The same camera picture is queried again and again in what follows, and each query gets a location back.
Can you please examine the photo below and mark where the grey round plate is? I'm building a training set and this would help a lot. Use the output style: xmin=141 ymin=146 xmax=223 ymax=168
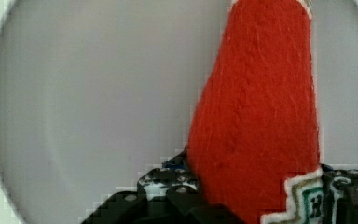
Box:
xmin=0 ymin=0 xmax=358 ymax=224

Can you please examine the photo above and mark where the red felt ketchup bottle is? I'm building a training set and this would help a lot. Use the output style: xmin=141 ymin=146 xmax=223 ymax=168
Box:
xmin=187 ymin=0 xmax=323 ymax=224

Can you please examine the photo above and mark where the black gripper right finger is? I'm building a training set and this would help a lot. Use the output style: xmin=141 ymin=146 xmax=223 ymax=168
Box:
xmin=322 ymin=164 xmax=358 ymax=224

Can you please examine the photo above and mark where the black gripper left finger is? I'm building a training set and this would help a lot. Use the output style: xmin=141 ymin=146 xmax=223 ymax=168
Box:
xmin=81 ymin=150 xmax=245 ymax=224

